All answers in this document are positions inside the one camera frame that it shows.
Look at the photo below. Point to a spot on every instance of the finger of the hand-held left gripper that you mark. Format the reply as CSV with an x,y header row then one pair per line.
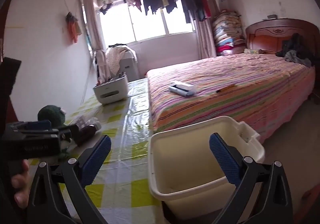
x,y
37,124
68,132

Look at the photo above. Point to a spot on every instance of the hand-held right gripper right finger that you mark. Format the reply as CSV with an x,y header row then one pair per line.
x,y
225,161

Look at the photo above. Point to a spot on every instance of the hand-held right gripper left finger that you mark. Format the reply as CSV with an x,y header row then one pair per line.
x,y
97,159

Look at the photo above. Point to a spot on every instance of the clear plastic bottle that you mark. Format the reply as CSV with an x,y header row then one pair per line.
x,y
86,121

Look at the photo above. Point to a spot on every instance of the cream plastic bin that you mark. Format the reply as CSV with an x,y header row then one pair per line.
x,y
185,154

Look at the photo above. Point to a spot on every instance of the person's left hand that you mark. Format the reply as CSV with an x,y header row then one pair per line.
x,y
20,189

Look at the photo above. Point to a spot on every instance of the dark green knitted toy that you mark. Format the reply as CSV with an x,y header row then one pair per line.
x,y
51,114

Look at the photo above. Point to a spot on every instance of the dark bottle with white cap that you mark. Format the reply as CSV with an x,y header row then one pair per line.
x,y
87,132

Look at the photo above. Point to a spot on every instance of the white storage box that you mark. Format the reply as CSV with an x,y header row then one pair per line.
x,y
110,91

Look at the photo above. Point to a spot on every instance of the bunch of sachets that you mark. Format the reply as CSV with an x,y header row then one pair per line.
x,y
112,77

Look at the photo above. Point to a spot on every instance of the pale pink garment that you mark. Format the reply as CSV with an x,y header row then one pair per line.
x,y
101,66

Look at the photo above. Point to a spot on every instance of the bed with striped sheet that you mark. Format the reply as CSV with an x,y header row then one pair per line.
x,y
225,76

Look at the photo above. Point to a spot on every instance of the white remote on bed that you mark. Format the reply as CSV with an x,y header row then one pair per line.
x,y
182,87

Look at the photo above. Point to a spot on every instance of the dotted white cloth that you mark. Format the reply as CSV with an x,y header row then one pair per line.
x,y
116,57

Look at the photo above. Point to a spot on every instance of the orange hanging cloth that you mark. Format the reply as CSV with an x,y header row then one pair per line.
x,y
73,29

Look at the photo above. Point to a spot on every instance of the small patterned pillow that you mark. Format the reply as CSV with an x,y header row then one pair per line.
x,y
252,51

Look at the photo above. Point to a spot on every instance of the pink curtain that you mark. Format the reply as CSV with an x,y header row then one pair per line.
x,y
91,19
206,39

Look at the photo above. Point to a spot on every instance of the stack of folded blankets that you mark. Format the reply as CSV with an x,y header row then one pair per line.
x,y
228,34

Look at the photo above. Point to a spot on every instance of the pile of dark clothes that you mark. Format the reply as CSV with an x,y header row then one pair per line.
x,y
296,51

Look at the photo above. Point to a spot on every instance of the wooden headboard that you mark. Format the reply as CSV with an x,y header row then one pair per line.
x,y
267,36

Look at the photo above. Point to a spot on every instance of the window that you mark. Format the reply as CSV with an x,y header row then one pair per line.
x,y
147,26

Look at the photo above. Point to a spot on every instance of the small dark object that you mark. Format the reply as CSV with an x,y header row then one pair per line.
x,y
271,17

